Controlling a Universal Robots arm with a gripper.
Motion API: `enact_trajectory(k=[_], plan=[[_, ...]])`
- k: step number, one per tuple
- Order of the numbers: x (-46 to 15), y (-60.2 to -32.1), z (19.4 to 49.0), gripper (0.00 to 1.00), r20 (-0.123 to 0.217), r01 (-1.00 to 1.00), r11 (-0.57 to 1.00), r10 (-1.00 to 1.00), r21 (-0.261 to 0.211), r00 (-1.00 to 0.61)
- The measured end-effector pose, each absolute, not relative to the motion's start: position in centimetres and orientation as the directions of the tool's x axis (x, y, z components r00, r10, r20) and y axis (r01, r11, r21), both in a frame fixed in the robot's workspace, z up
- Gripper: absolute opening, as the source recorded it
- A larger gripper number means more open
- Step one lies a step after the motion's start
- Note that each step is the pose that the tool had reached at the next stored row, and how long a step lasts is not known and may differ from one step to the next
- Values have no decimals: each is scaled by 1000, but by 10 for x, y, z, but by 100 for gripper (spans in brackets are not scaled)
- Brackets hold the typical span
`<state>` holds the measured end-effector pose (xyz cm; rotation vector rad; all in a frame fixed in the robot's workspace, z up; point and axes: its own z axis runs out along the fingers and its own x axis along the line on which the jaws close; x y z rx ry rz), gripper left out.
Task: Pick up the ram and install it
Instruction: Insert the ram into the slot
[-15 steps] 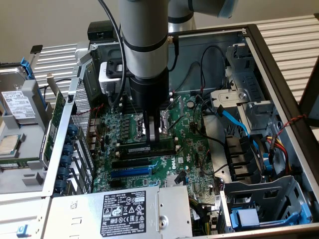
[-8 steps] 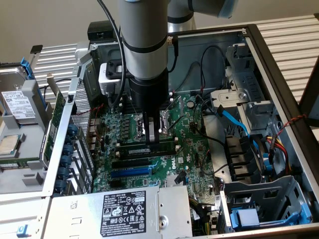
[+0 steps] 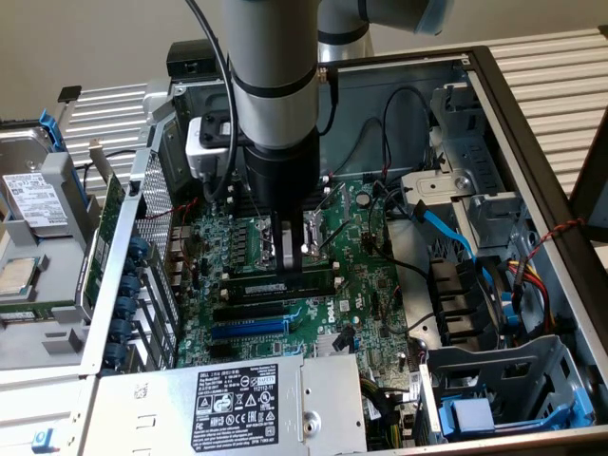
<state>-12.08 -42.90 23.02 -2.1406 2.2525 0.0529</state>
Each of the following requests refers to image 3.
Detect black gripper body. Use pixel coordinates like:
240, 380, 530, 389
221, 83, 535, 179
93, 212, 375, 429
243, 128, 321, 214

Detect green RAM stick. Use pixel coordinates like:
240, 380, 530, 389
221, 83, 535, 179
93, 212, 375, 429
0, 303, 80, 323
219, 267, 337, 299

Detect black RAM slot white latches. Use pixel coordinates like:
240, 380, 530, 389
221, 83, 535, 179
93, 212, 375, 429
220, 260, 341, 282
226, 186, 333, 208
226, 174, 332, 196
219, 276, 345, 301

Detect silver CPU socket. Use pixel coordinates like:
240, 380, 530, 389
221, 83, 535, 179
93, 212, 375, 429
254, 208, 330, 272

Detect thin metal locking lever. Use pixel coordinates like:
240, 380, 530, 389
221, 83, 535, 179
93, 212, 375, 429
318, 222, 358, 252

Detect metal socket cover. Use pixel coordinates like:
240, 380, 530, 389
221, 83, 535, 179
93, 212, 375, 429
311, 181, 352, 227

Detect long black expansion slot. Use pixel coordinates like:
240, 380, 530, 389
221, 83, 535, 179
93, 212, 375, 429
212, 301, 287, 323

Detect green Dell motherboard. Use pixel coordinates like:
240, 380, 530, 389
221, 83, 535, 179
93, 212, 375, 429
168, 178, 428, 376

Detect blue expansion slot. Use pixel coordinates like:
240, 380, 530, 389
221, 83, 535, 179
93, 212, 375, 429
210, 318, 291, 341

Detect metal port stack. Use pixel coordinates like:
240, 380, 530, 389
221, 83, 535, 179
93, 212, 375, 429
165, 225, 197, 292

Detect silver chipset heatsink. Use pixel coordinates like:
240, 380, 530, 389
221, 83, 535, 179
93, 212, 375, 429
313, 332, 355, 358

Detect open silver PC case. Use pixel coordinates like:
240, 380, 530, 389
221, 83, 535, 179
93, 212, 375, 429
0, 45, 608, 456

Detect black box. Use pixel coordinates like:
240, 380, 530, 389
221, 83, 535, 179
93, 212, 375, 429
165, 40, 228, 80

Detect black rating label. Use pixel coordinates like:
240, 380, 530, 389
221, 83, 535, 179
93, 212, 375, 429
190, 364, 281, 453

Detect green graphics card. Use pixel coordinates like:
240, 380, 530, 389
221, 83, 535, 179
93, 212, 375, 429
75, 137, 127, 319

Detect tall silver disk bay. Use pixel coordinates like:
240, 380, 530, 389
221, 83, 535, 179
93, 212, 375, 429
398, 80, 529, 253

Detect silver power supply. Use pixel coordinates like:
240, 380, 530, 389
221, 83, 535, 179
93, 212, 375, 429
83, 353, 370, 456

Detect grey parts rack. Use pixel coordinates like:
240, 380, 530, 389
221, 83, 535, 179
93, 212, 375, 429
0, 151, 104, 376

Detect grey disk bay cage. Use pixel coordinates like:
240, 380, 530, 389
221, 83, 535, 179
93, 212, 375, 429
417, 334, 598, 446

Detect blue disk carrier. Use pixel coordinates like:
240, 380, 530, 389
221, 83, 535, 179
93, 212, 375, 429
439, 388, 596, 441

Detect silver hard disk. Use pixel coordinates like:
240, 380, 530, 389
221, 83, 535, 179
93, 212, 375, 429
0, 126, 70, 235

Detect silver CPU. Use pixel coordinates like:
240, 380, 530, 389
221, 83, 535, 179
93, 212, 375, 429
0, 257, 42, 299

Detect blue case latch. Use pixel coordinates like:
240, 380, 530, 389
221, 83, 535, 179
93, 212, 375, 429
31, 427, 56, 453

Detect black cable brass plug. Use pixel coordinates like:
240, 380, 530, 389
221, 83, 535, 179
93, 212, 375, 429
315, 66, 339, 139

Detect thin black looped wire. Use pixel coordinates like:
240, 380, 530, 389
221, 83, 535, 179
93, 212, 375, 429
381, 85, 436, 182

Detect thick black wire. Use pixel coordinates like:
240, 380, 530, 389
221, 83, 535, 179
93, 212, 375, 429
369, 180, 431, 282

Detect red black twisted wire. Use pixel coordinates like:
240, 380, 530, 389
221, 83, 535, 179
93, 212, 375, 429
520, 217, 586, 267
142, 198, 200, 222

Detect silver bay bracket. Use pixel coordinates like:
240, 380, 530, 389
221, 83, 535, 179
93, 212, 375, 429
401, 170, 476, 220

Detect blue flat disk wire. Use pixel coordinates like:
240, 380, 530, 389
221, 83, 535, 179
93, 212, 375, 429
412, 199, 500, 305

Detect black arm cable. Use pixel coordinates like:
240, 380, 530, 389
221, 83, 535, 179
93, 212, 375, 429
183, 0, 238, 203

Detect thin black table wire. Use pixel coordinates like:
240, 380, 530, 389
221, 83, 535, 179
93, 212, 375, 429
83, 149, 139, 189

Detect black yellow supply wires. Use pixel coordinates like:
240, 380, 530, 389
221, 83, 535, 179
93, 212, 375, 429
359, 374, 417, 450

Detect black clip white post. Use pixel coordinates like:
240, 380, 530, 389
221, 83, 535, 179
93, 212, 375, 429
56, 85, 83, 125

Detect blue disk rail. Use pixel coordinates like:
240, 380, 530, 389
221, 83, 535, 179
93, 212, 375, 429
37, 109, 67, 154

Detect yellow red wire bundle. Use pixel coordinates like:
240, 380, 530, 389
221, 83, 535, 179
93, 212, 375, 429
505, 258, 561, 333

